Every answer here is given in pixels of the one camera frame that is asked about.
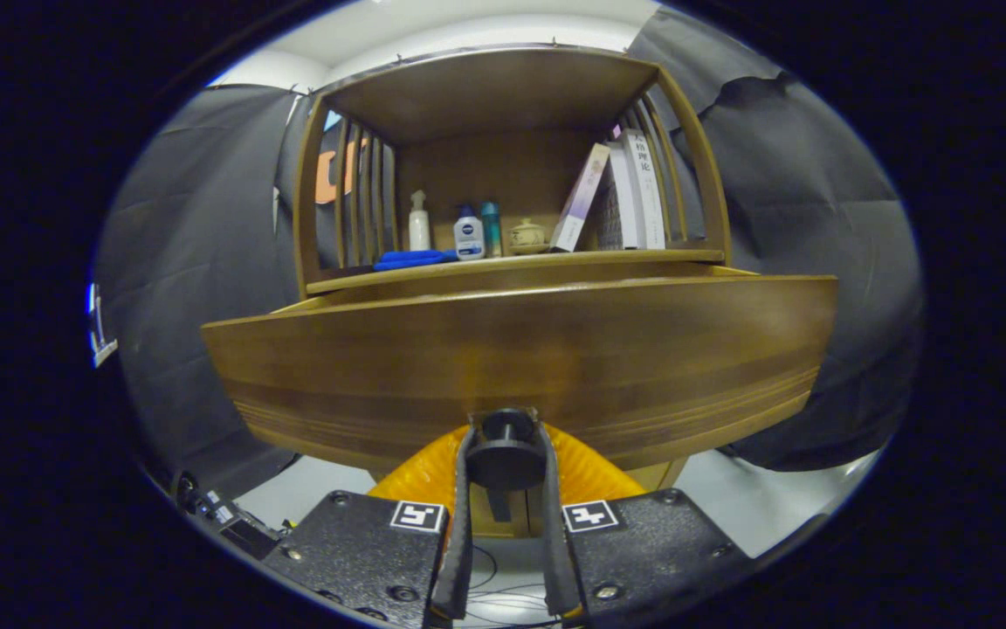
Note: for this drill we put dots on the wooden cabinet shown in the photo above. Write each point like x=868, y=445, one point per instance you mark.
x=485, y=96

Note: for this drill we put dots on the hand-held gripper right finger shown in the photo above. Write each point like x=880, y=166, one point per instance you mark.
x=651, y=559

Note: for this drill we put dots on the white blue-capped lotion bottle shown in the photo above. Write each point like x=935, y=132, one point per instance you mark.
x=469, y=240

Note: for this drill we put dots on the computer monitor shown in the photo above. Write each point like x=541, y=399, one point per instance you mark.
x=101, y=336

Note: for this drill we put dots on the purple white book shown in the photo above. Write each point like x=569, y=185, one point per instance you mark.
x=580, y=203

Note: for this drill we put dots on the black floor device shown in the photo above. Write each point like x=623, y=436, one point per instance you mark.
x=232, y=520

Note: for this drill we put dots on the wooden drawer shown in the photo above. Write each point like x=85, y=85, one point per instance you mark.
x=512, y=349

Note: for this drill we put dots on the teal bottle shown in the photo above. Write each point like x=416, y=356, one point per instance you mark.
x=492, y=229

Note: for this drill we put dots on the wooden countertop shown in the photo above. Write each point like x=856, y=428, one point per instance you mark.
x=512, y=266

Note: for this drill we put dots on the blue folded cloth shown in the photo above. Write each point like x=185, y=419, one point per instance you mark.
x=411, y=259

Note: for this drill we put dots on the beige lidded teacup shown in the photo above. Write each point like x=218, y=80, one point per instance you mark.
x=527, y=236

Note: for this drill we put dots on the black drawer knob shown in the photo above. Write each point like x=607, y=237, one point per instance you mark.
x=503, y=454

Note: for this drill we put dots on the white pump bottle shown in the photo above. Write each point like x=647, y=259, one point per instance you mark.
x=418, y=229

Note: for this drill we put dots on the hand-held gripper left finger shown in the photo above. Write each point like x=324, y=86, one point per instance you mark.
x=363, y=559

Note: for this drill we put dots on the white book lettered spine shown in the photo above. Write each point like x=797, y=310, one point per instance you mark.
x=647, y=188

